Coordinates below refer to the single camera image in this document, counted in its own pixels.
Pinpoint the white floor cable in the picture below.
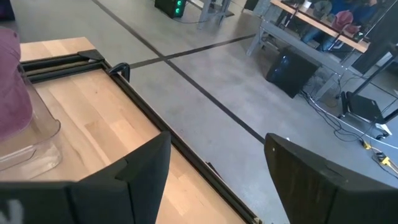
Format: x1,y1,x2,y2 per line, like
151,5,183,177
306,98,398,151

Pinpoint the person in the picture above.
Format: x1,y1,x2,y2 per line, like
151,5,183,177
300,0,379,52

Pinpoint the black aluminium table frame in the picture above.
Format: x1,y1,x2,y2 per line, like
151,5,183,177
20,49,262,224

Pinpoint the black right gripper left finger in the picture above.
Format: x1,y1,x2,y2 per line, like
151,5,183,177
0,131,172,224

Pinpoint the maroon baseball cap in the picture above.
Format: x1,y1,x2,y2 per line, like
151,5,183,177
0,27,34,141

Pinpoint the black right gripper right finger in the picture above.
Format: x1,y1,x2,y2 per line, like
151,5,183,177
264,133,398,224

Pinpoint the black laptop on floor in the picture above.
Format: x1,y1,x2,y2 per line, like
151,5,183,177
340,90,393,136

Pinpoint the black monitor panel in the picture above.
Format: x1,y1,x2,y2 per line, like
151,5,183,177
351,0,398,75

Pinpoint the computer tower with green lights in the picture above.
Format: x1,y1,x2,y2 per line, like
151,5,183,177
154,0,188,19

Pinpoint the black floor cable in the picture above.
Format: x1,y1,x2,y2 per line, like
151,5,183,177
298,89,398,149

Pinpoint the clear plastic bin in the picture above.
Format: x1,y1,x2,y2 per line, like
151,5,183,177
0,63,63,182

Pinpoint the grey metal workbench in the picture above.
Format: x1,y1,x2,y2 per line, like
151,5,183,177
246,0,393,101

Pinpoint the black computer tower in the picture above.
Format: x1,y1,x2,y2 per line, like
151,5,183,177
266,49,320,99

